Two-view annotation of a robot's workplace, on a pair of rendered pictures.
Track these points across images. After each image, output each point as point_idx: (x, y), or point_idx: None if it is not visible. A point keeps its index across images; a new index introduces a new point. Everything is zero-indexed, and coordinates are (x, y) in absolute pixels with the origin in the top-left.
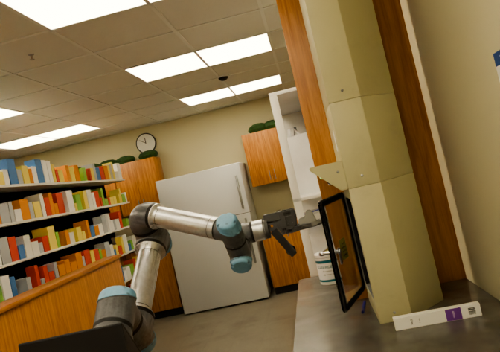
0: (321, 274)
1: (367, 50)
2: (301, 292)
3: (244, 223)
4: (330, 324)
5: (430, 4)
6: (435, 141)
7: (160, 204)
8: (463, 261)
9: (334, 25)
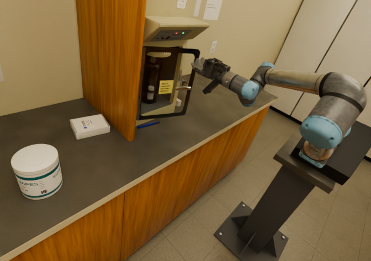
0: (59, 177)
1: None
2: (86, 202)
3: (242, 76)
4: (179, 131)
5: None
6: None
7: (327, 73)
8: (67, 91)
9: None
